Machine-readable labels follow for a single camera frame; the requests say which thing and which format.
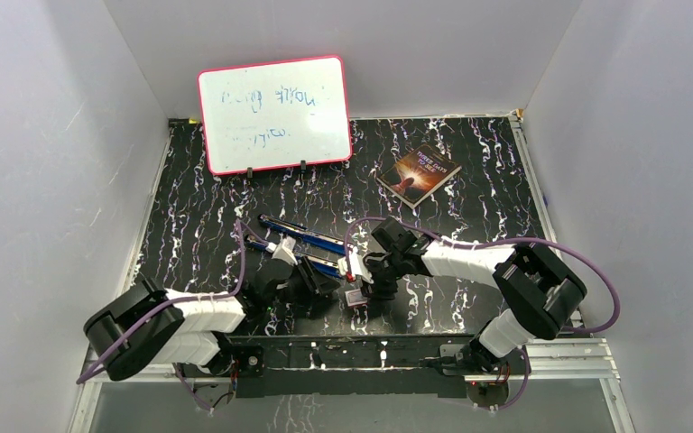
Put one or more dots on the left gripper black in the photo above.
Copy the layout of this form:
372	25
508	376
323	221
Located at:
320	283

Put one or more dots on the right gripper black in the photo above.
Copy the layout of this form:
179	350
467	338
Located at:
377	290

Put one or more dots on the small red staple box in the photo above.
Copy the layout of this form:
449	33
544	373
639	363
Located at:
354	298

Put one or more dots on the whiteboard with pink frame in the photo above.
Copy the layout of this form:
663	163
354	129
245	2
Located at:
275	115

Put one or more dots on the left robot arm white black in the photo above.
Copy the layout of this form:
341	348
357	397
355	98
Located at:
152	325

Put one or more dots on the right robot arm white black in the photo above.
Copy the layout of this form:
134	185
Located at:
540	291

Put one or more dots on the paperback book orange cover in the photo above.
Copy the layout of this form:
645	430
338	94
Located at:
418	174

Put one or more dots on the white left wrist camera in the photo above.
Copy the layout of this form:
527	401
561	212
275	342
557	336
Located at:
283	251

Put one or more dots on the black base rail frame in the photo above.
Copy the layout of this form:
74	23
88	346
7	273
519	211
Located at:
266	366

